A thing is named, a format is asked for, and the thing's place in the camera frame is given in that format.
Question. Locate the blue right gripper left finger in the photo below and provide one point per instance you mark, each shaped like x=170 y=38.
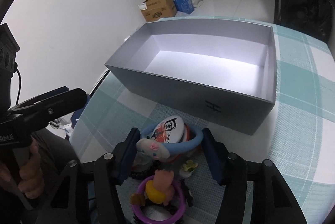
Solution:
x=124 y=155

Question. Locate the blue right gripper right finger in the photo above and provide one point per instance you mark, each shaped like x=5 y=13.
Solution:
x=216 y=154

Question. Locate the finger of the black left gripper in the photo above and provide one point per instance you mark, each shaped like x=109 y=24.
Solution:
x=51 y=105

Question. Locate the small yellow flower charm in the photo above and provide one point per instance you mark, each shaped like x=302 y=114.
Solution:
x=189 y=166

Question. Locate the person's left hand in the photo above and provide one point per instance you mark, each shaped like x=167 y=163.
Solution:
x=32 y=183

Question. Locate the teal checked tablecloth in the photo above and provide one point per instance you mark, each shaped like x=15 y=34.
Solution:
x=297 y=135

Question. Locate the grey open cardboard box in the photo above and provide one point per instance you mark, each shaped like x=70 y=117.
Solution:
x=220 y=70

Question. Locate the brown cardboard box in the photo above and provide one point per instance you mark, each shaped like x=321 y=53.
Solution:
x=153 y=10

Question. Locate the black hanging garment bag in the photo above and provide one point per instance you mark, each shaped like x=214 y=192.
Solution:
x=312 y=17

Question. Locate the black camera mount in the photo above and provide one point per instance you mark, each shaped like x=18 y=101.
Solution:
x=9 y=48

